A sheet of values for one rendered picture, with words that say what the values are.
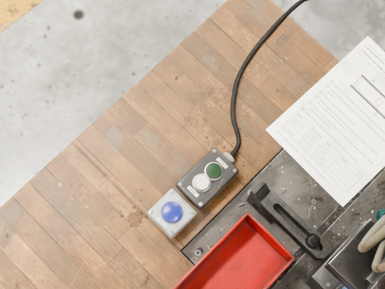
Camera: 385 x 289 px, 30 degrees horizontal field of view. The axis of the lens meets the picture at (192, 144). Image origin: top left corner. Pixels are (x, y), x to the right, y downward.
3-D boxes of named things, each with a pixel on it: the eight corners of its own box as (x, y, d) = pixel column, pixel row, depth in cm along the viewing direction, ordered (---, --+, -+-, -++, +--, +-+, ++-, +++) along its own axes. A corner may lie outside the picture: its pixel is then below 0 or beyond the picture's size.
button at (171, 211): (156, 213, 134) (156, 211, 132) (172, 198, 135) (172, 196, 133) (171, 228, 133) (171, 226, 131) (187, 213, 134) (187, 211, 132)
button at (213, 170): (202, 172, 137) (203, 170, 135) (213, 162, 137) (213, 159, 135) (213, 183, 136) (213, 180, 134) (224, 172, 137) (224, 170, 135)
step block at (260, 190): (246, 200, 137) (251, 190, 129) (256, 190, 138) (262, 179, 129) (270, 224, 136) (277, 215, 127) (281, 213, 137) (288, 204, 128)
